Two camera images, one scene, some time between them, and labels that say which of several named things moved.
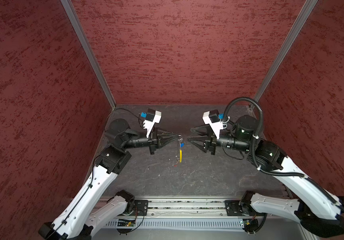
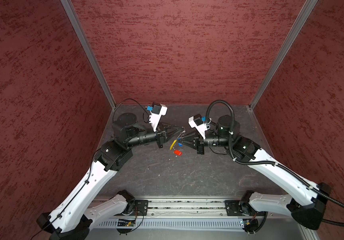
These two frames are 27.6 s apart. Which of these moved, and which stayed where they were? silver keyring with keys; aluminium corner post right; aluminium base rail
Moved: silver keyring with keys
Stayed: aluminium corner post right; aluminium base rail
